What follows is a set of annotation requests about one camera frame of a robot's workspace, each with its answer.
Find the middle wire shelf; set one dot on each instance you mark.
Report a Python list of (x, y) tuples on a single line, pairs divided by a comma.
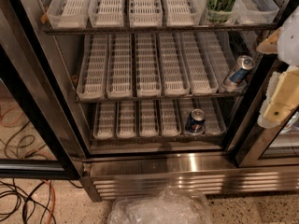
[(135, 98)]

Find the clear plastic bag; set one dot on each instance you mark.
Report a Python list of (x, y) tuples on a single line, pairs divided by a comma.
[(170, 206)]

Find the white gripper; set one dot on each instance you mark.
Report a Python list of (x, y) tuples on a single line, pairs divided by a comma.
[(290, 40)]

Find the bottom wire shelf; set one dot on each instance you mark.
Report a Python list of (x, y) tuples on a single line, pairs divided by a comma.
[(179, 138)]

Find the green drink can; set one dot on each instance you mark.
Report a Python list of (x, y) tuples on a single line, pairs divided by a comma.
[(219, 11)]

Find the right glass fridge door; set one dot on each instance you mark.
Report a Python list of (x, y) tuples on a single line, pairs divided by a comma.
[(273, 146)]

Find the wire shelf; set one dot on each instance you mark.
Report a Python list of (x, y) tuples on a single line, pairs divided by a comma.
[(179, 138), (139, 30), (135, 98)]

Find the top wire shelf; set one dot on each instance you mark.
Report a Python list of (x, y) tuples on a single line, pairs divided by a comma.
[(139, 30)]

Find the blue silver can middle shelf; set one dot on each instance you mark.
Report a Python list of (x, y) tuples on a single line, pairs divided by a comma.
[(244, 64)]

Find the blue can bottom shelf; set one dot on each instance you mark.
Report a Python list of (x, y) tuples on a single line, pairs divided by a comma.
[(195, 122)]

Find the open glass fridge door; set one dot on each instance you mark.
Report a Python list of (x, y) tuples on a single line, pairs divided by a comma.
[(37, 69)]

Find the stainless steel fridge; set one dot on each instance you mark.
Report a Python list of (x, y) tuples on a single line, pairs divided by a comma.
[(166, 64)]

